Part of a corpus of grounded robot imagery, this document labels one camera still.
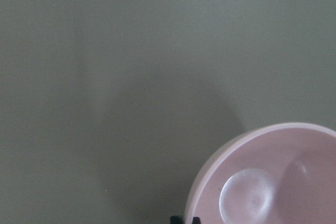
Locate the small pink bowl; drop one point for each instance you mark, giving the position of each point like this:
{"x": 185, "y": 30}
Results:
{"x": 283, "y": 173}

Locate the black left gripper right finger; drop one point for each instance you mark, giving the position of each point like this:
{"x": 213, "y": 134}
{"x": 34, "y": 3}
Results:
{"x": 196, "y": 220}

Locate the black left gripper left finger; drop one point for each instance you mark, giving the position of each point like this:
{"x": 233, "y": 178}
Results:
{"x": 175, "y": 219}

